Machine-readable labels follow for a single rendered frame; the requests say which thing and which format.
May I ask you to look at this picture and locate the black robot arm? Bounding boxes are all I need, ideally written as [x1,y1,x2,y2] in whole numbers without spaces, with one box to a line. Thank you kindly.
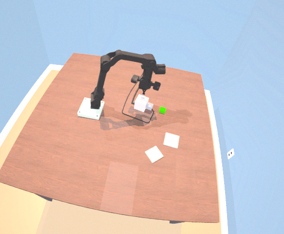
[90,50,166,109]

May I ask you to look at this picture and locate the small green cube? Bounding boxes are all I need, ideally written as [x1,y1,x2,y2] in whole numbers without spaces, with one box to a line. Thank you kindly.
[159,107,166,113]

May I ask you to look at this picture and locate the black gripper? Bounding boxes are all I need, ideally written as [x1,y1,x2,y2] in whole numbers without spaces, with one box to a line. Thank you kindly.
[131,74,161,91]

